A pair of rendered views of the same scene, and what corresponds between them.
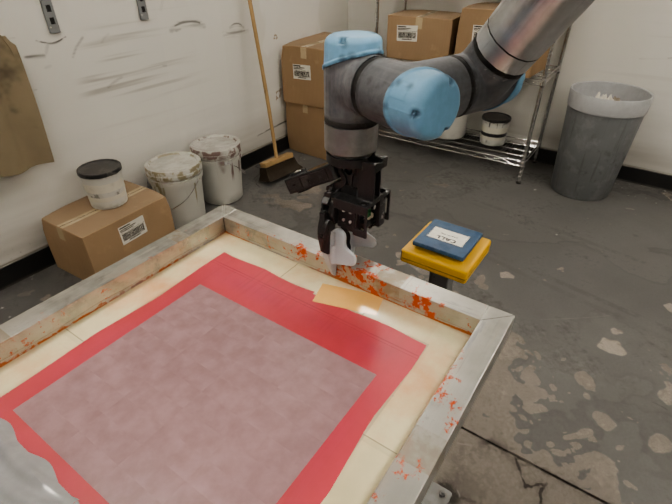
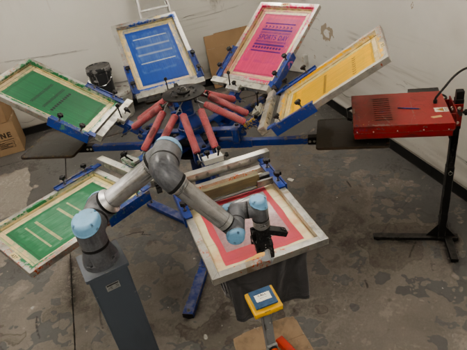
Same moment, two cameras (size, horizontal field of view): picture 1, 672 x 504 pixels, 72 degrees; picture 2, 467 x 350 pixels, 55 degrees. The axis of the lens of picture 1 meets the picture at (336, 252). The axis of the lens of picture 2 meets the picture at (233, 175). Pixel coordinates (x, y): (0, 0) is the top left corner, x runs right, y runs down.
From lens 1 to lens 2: 2.25 m
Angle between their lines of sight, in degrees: 99
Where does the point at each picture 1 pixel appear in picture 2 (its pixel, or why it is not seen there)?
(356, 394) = (224, 246)
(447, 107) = not seen: hidden behind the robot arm
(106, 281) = (295, 207)
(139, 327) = (279, 217)
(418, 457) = (199, 242)
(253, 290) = (277, 239)
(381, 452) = (209, 244)
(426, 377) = (217, 260)
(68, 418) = not seen: hidden behind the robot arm
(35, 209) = not seen: outside the picture
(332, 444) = (217, 239)
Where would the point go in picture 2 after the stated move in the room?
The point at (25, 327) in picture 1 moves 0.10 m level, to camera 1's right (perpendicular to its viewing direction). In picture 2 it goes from (285, 196) to (276, 206)
